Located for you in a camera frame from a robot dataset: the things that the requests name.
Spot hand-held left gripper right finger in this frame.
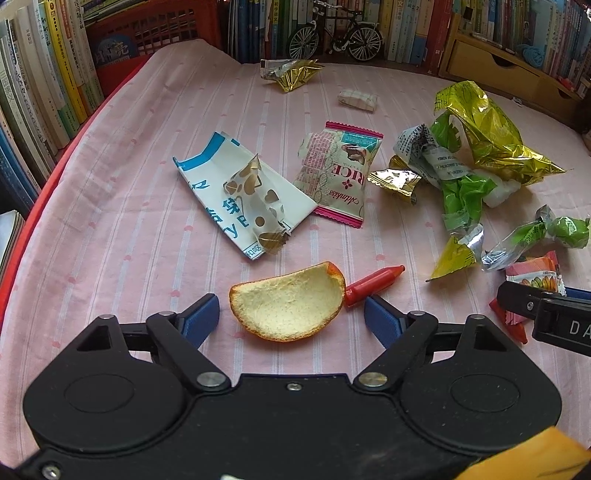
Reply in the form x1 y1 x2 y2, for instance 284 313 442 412
352 294 512 389

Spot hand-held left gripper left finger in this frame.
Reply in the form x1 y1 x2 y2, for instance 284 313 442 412
73 294 232 394

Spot red crayon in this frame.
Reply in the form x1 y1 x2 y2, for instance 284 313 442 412
345 264 406 306

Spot red orange snack packet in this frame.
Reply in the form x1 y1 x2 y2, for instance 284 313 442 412
488 251 568 345

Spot orange peel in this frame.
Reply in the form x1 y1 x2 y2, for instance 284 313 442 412
229 261 346 343

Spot white blue paper bag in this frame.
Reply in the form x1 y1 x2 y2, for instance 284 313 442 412
172 131 319 262

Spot green silver twisted wrapper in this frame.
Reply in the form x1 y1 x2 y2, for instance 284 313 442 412
481 205 591 272

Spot yellow silver foil wrapper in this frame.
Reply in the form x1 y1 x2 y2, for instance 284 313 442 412
426 223 485 283

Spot pink striped cloth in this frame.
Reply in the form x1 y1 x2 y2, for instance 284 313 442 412
0 39 591 445

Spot crumpled white tissue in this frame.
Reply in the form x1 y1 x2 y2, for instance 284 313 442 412
484 181 523 209

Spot clear gold hearts wrapper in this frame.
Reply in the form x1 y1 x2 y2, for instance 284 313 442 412
223 153 292 256

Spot yellow tape tab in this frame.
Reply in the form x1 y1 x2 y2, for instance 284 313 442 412
462 426 591 480

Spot small crumpled gold wrapper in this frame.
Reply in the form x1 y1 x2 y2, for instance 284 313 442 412
368 155 424 206

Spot green white printed wrapper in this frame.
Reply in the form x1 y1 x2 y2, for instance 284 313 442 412
392 113 498 237

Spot pink-edged rice cracker wrapper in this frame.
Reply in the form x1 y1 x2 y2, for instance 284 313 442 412
293 121 385 230

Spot large gold green foil bag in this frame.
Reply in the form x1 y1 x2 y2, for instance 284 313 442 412
433 80 567 188

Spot low stack of books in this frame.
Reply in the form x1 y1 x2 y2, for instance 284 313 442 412
0 209 27 283

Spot small white wrapped candy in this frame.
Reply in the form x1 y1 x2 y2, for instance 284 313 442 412
337 89 379 113

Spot wooden drawer organizer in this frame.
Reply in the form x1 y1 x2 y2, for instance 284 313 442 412
438 18 591 140

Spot blue yarn ball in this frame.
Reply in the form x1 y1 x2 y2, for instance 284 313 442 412
516 43 549 71

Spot gold silver foil wrapper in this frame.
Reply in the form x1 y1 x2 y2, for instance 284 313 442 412
259 58 325 94

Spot books on wooden organizer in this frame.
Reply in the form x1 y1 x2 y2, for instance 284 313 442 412
454 0 591 94

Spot row of tall upright books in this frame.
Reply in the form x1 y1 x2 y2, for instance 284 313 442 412
0 0 105 209

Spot miniature black bicycle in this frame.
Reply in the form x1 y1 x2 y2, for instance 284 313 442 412
286 0 385 64

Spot blue cover book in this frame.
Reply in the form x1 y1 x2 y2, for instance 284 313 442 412
87 34 140 71

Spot red plastic basket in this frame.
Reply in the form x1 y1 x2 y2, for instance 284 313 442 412
85 0 223 99

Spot row of books behind bicycle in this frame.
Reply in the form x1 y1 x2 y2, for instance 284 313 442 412
225 0 456 77

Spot pile of papers on basket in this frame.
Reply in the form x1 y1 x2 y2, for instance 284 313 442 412
80 0 154 25

